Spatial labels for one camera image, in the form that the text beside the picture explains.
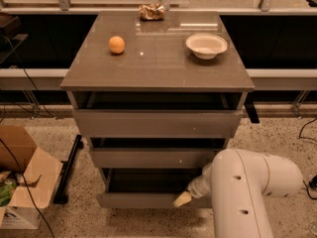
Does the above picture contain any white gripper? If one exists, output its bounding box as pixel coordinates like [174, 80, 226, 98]
[173, 176, 211, 207]

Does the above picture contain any grey drawer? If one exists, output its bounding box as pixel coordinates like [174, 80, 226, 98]
[73, 109, 243, 138]
[90, 149, 220, 169]
[96, 168, 202, 208]

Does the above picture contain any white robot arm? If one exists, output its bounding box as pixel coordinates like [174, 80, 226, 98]
[174, 149, 303, 238]

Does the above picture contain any grey drawer cabinet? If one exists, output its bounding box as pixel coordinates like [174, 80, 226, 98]
[59, 10, 256, 210]

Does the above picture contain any open cardboard box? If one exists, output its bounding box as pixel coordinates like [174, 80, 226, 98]
[0, 126, 62, 229]

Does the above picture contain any black bar right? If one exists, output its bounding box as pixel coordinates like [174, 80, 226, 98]
[244, 93, 260, 124]

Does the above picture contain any black floor bar left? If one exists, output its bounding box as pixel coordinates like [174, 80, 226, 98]
[53, 134, 83, 204]

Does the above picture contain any white bowl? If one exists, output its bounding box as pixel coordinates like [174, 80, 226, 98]
[185, 34, 228, 60]

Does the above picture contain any orange fruit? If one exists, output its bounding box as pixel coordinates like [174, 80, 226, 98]
[108, 36, 125, 55]

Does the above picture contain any green item in box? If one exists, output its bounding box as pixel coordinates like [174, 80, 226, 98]
[0, 171, 18, 206]

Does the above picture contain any crumpled snack bag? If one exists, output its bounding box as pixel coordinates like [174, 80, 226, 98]
[139, 4, 164, 21]

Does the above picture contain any black cable right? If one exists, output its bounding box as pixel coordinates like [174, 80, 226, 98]
[298, 117, 317, 201]

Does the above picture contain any black cable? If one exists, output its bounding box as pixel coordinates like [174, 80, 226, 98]
[0, 33, 57, 238]
[298, 117, 317, 201]

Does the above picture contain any black cable left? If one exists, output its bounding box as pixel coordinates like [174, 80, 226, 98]
[0, 33, 57, 238]

